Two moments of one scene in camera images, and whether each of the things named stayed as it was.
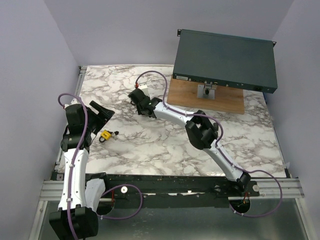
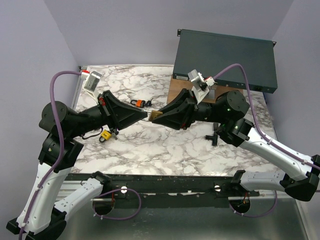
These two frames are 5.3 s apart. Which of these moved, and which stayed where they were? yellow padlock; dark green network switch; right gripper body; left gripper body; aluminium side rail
Moved: left gripper body; right gripper body
Stayed: aluminium side rail; dark green network switch; yellow padlock
